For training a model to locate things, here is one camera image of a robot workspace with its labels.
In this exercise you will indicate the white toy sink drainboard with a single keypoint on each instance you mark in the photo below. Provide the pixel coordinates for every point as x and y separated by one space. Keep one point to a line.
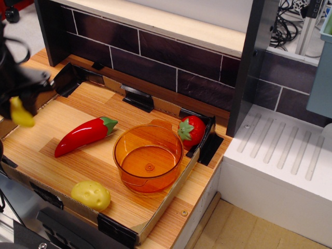
279 168

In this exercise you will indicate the red toy chili pepper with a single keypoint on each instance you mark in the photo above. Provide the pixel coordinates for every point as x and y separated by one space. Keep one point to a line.
86 133

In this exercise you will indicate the red toy strawberry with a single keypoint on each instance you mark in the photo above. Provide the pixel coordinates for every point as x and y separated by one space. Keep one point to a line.
191 130

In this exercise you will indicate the grey-blue plastic bin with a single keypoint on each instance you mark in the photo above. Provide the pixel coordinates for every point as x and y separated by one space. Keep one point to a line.
320 97

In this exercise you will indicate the yellow toy banana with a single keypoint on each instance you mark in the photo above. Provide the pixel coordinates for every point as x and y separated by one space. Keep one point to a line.
19 114

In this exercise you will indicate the black equipment at bottom left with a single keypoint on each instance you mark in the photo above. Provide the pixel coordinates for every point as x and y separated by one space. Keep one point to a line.
39 221

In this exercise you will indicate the black caster wheel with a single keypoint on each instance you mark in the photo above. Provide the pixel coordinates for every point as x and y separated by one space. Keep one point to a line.
12 14

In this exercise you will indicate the yellow toy potato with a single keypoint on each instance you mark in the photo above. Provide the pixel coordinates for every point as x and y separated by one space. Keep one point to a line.
92 194

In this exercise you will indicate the dark grey shelf frame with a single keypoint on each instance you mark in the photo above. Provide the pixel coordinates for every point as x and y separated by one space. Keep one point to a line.
200 67

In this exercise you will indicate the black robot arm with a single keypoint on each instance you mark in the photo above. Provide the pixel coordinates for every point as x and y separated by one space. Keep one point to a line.
7 58

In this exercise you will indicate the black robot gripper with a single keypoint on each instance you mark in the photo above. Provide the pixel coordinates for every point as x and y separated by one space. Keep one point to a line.
24 82

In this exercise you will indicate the orange transparent plastic pot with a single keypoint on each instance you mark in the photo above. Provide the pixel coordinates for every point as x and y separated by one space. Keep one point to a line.
148 156

